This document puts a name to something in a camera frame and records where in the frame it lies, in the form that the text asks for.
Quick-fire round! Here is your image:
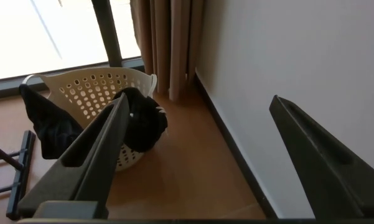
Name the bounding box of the window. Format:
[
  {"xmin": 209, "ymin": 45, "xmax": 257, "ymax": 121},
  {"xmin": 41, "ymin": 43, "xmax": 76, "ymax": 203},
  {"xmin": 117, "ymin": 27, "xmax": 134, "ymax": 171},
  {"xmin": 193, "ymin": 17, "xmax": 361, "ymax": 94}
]
[{"xmin": 0, "ymin": 0, "xmax": 146, "ymax": 101}]

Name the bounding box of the black garment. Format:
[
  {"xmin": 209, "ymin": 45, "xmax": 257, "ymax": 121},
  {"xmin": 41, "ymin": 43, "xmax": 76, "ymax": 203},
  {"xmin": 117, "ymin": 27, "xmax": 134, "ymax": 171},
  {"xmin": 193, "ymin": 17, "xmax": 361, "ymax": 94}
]
[
  {"xmin": 17, "ymin": 83, "xmax": 84, "ymax": 160},
  {"xmin": 113, "ymin": 86, "xmax": 169, "ymax": 153}
]

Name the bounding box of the black clothes rack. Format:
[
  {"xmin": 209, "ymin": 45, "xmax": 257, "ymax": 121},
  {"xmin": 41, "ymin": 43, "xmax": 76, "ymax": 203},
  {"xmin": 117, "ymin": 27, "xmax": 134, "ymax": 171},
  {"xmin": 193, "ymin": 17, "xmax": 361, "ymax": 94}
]
[{"xmin": 0, "ymin": 129, "xmax": 37, "ymax": 221}]

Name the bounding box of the white laundry basket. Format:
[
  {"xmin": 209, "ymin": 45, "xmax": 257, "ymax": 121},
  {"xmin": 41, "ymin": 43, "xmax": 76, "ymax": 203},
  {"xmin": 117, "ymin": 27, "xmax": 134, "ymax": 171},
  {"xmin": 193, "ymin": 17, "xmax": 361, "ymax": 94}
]
[{"xmin": 21, "ymin": 67, "xmax": 158, "ymax": 172}]

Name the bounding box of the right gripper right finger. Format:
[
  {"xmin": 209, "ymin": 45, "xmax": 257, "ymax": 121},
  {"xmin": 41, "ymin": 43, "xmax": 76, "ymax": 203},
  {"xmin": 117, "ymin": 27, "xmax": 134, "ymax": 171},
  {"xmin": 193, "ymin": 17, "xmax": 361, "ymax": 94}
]
[{"xmin": 269, "ymin": 95, "xmax": 374, "ymax": 218}]

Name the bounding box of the brown curtain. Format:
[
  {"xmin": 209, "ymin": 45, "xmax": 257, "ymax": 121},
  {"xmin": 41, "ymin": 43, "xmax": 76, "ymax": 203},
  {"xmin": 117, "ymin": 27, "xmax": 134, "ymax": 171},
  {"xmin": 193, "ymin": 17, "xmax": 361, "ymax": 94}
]
[{"xmin": 129, "ymin": 0, "xmax": 205, "ymax": 103}]

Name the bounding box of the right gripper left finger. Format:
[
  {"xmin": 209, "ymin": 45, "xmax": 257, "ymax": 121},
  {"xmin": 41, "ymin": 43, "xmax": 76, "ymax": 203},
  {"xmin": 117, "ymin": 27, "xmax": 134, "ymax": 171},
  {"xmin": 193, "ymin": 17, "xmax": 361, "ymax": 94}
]
[{"xmin": 17, "ymin": 92, "xmax": 130, "ymax": 218}]

